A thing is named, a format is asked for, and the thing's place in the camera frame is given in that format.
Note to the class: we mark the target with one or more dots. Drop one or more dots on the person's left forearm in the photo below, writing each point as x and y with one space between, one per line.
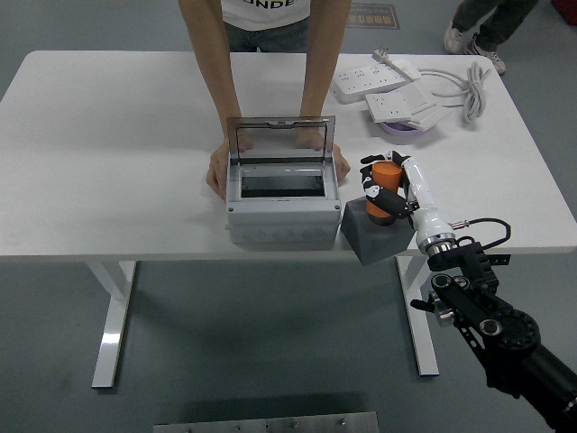
320 67

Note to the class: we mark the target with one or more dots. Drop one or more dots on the person's left hand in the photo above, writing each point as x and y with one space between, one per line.
343 167

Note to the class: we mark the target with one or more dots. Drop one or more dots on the orange cylindrical battery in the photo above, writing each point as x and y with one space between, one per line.
385 178

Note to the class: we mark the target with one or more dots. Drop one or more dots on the black table height controller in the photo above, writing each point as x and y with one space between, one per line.
501 260

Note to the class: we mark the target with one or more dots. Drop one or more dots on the white wall socket panel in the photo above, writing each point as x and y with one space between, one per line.
387 106

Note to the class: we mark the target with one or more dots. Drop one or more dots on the person's right hand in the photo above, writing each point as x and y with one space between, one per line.
218 167

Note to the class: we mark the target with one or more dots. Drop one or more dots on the walking person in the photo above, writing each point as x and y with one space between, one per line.
491 22

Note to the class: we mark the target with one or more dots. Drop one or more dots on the dark floor sign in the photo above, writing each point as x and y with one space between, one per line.
374 17

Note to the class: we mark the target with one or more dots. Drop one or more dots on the white multi-socket power strip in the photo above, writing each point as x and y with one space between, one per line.
360 83

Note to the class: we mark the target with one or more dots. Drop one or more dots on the white table leg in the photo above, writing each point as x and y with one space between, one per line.
424 334
112 325

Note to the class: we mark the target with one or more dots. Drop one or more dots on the purple round dish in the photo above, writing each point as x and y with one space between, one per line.
401 134

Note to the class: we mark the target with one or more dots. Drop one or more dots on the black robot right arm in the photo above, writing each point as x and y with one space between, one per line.
509 334

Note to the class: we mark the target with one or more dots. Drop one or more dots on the red bin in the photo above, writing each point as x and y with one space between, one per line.
565 9

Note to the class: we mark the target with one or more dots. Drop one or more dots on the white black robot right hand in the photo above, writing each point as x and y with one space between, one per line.
424 198

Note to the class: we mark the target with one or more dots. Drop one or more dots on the white slim power strip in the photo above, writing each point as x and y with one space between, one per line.
405 68

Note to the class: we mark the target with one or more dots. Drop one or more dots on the grey block battery holder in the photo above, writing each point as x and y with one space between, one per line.
378 245

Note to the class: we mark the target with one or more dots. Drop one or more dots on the white power plug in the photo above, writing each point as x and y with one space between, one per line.
382 53

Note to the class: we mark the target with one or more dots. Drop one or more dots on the grey metal plate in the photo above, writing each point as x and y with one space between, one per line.
266 424

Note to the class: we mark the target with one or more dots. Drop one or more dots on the white wall switch panel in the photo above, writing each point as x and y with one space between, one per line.
419 97

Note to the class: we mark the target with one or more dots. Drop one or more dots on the grey plastic electrical box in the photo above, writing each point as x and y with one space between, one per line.
279 223

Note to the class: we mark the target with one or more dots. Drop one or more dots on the transparent hinged box lid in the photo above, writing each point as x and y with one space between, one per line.
281 122

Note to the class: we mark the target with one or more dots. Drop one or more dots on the person's right forearm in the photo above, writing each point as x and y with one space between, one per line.
216 67

